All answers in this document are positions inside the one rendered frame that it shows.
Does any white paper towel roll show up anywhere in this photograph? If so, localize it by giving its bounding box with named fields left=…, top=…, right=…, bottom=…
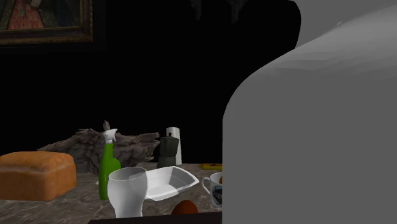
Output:
left=165, top=127, right=183, bottom=166

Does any grey moka pot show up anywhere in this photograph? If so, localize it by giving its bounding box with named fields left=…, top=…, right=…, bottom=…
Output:
left=157, top=132, right=180, bottom=169

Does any yellow flat box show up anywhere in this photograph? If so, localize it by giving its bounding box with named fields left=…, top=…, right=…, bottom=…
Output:
left=198, top=163, right=223, bottom=171

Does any white angular bowl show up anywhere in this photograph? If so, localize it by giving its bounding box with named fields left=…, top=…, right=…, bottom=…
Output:
left=128, top=165, right=200, bottom=202

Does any white printed mug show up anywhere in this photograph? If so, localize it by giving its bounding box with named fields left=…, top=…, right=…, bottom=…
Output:
left=202, top=172, right=223, bottom=209

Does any brown egg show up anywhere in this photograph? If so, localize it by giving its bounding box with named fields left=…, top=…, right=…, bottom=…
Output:
left=171, top=199, right=199, bottom=216

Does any green spray bottle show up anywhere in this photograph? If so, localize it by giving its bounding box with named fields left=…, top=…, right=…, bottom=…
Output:
left=98, top=129, right=122, bottom=201

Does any white glass cup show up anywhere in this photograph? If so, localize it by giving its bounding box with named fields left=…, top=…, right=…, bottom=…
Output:
left=107, top=167, right=149, bottom=219

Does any grey feathered bird figure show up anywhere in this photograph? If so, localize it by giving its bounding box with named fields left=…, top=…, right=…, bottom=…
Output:
left=36, top=120, right=161, bottom=176

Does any brown bread loaf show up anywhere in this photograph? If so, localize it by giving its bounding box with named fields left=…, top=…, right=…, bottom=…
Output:
left=0, top=151, right=78, bottom=202

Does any framed wall picture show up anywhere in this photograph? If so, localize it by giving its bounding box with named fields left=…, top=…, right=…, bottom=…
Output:
left=0, top=0, right=94, bottom=45

